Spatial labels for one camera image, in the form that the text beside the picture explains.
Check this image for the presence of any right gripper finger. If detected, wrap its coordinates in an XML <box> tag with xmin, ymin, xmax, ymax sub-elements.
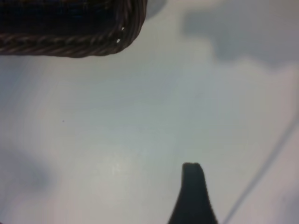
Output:
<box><xmin>167</xmin><ymin>162</ymin><xmax>219</xmax><ymax>224</ymax></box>

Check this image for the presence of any dark brown wicker basket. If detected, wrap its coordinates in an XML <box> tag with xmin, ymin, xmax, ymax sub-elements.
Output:
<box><xmin>0</xmin><ymin>0</ymin><xmax>149</xmax><ymax>58</ymax></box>

